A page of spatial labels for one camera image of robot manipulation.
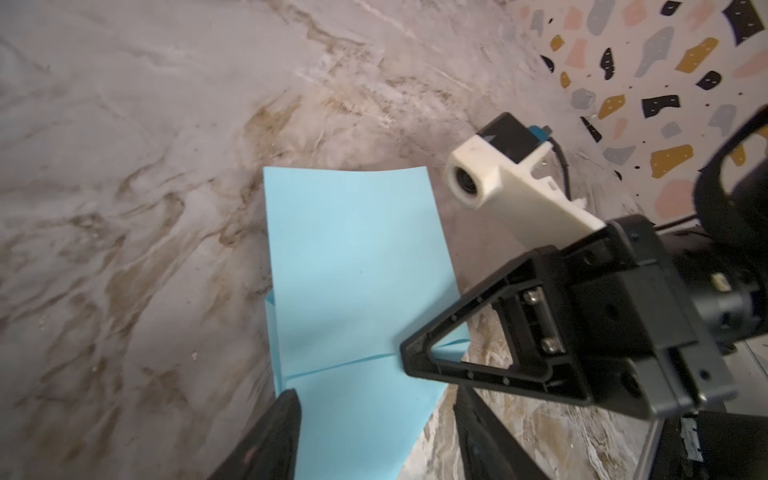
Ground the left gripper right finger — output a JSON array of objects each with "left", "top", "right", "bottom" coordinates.
[{"left": 453, "top": 386, "right": 548, "bottom": 480}]

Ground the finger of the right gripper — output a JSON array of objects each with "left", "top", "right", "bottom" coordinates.
[{"left": 400, "top": 246, "right": 595, "bottom": 406}]

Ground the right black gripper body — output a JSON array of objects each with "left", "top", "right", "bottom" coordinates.
[{"left": 562, "top": 215, "right": 737, "bottom": 420}]

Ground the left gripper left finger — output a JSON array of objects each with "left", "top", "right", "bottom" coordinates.
[{"left": 208, "top": 389, "right": 302, "bottom": 480}]

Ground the light blue paper sheet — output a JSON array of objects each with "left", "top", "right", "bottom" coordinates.
[{"left": 264, "top": 167, "right": 460, "bottom": 479}]

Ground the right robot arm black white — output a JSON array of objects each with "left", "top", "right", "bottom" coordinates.
[{"left": 400, "top": 109, "right": 767, "bottom": 479}]

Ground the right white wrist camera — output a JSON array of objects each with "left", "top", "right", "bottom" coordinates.
[{"left": 443, "top": 112, "right": 606, "bottom": 249}]

